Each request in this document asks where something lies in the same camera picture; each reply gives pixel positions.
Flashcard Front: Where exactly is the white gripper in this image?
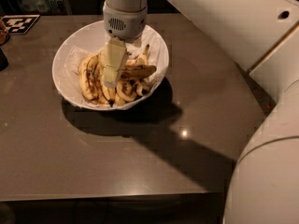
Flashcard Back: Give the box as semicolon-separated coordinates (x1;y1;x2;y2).
103;3;148;89

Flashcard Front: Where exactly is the spotted banana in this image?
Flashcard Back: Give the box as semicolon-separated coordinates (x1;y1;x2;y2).
121;64;157;79

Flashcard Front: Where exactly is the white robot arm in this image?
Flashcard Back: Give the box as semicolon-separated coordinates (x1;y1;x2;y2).
104;0;299;224

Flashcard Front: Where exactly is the white bowl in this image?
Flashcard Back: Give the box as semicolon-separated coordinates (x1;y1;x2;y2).
52;21;169;111

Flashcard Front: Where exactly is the curved front banana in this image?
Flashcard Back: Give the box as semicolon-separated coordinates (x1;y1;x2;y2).
116;80;137;102

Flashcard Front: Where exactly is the left yellow banana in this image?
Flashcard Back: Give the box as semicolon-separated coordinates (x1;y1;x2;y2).
78;55;94;101

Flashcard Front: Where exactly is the right upright banana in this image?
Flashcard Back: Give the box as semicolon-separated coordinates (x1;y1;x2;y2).
135;45;150;96

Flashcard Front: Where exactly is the black white marker tag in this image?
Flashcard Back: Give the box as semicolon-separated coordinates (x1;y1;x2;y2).
1;15;39;35

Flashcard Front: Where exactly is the brown object at left edge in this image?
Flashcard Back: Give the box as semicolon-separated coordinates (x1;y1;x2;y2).
0;21;9;46

